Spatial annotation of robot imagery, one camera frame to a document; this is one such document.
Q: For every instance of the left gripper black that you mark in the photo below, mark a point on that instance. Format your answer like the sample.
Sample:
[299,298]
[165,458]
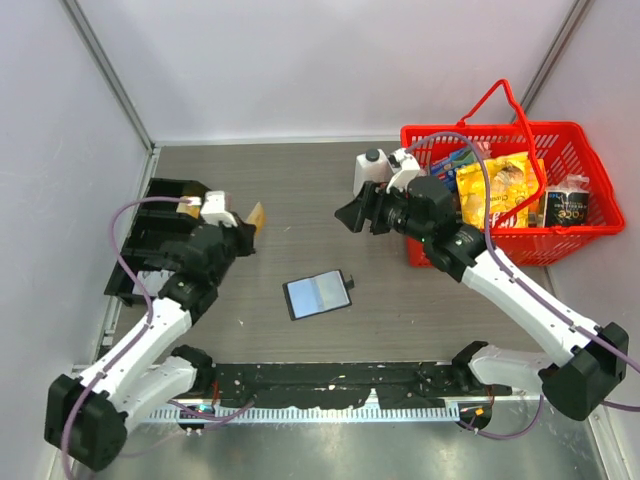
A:
[244,234]

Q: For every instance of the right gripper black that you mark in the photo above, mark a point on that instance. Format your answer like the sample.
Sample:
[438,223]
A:
[355,213]

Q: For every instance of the gold VIP card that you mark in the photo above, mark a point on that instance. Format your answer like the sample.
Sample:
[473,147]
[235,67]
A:
[257,218]

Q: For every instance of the black leather card holder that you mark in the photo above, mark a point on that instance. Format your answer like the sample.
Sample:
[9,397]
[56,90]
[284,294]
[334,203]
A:
[317,294]

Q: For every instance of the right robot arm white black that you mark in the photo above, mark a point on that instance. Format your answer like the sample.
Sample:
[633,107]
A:
[581,363]

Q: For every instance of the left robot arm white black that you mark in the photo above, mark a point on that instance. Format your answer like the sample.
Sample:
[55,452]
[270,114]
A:
[89,417]

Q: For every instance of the yellow card in tray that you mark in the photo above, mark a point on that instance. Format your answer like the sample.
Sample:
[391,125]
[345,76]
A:
[194,192]

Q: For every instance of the white cards in tray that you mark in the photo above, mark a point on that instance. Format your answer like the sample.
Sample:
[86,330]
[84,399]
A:
[151,281]

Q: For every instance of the white bottle black cap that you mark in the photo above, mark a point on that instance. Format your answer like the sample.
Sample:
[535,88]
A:
[372,165]

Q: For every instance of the black compartment tray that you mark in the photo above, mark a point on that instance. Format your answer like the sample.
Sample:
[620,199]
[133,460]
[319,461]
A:
[155,224]

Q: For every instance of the blue box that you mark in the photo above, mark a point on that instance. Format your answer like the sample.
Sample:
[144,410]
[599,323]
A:
[445,170]

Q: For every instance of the green sponge pack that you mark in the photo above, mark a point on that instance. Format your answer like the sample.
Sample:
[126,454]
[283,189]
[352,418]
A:
[465,156]

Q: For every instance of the yellow Lays chips bag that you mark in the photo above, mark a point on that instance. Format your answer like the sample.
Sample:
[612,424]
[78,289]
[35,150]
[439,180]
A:
[507,185]

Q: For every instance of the red plastic shopping basket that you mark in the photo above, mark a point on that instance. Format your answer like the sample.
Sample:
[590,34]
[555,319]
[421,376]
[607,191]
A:
[565,149]

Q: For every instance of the orange snack box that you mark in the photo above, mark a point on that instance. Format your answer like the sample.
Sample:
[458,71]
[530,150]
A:
[533,185]

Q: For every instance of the black snack package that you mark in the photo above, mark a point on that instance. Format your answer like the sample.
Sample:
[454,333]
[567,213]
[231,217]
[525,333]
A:
[566,204]

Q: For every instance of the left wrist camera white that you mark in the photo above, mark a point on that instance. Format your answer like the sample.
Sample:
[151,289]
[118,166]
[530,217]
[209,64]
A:
[212,207]

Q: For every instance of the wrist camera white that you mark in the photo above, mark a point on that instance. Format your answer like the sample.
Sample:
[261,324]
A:
[404,167]
[212,207]

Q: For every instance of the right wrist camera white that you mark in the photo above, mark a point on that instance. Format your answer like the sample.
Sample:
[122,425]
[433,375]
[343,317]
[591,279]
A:
[404,167]

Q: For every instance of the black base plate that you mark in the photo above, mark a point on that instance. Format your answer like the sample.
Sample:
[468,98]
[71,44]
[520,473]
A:
[397,385]

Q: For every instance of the white cable duct rail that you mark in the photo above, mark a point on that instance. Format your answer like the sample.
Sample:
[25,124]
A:
[369,413]

